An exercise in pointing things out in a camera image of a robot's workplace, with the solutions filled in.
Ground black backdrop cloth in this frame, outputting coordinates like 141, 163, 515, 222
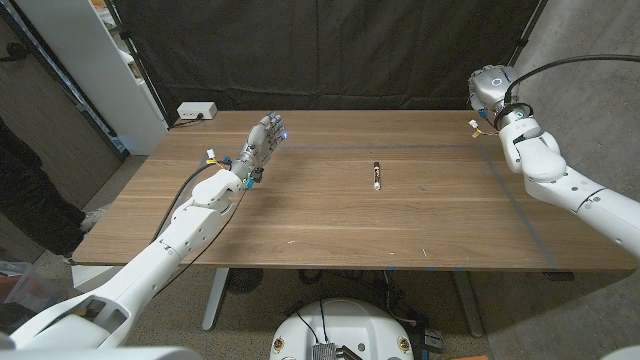
107, 0, 544, 126

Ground white shoe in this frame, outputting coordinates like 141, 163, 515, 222
79, 205, 109, 234

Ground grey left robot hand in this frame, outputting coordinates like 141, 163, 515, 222
230, 112, 289, 184

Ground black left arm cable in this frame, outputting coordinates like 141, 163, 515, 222
149, 162, 226, 244

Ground white power strip box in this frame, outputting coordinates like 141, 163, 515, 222
176, 101, 219, 121

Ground brown wooden door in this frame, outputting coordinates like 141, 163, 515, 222
0, 9, 124, 211

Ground clear plastic bin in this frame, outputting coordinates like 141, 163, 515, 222
0, 259, 69, 316

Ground black round floor object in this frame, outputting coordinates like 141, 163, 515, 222
225, 268, 265, 295

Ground white table leg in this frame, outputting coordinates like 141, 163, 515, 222
451, 271, 485, 339
201, 268, 230, 332

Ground white cabinet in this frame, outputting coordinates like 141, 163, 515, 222
14, 0, 169, 156

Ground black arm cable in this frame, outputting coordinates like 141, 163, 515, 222
503, 53, 640, 106
149, 162, 226, 244

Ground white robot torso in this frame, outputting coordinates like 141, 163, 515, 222
269, 298, 415, 360

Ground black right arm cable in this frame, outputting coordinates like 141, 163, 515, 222
503, 53, 640, 106

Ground person in dark clothes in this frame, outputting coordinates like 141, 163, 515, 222
0, 117, 86, 257

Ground black backdrop stand pole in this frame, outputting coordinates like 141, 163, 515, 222
487, 0, 550, 110
102, 0, 174, 129

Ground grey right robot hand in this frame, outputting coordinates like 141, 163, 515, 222
468, 64, 521, 116

